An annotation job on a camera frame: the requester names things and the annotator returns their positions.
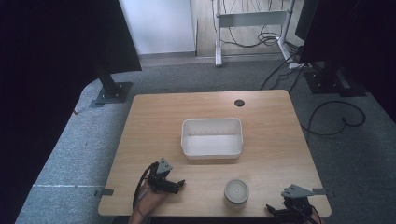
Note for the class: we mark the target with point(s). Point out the white plastic bin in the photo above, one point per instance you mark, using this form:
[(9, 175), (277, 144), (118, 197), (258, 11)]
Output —
[(212, 146)]

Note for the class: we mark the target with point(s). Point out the black stand with base plate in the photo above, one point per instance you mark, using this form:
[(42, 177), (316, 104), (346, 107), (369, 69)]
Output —
[(110, 88), (334, 82)]

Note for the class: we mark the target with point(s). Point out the person's right hand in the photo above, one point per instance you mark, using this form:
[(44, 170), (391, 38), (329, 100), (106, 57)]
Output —
[(318, 221)]

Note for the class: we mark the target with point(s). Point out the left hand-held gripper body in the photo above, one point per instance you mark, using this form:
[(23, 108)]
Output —
[(157, 180)]

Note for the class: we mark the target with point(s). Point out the grey table edge bracket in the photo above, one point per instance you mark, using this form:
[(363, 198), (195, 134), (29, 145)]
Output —
[(104, 192), (322, 191)]

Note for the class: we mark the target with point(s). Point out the white metal desk frame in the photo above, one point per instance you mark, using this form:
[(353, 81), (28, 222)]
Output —
[(249, 18)]

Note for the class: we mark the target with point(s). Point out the black curtain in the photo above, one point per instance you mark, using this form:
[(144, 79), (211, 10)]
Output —
[(358, 37), (56, 62)]

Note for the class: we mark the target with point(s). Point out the person's left hand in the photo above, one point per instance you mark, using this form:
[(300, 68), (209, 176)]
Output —
[(150, 199)]

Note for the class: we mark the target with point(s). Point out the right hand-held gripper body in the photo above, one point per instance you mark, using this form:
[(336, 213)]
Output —
[(297, 199)]

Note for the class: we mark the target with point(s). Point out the dark round table grommet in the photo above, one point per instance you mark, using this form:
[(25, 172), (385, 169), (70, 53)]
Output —
[(239, 103)]

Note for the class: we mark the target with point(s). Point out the white power strip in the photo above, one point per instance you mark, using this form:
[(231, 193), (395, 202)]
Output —
[(299, 65)]

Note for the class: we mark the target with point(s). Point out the dark monitor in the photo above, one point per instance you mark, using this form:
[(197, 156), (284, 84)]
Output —
[(306, 18)]

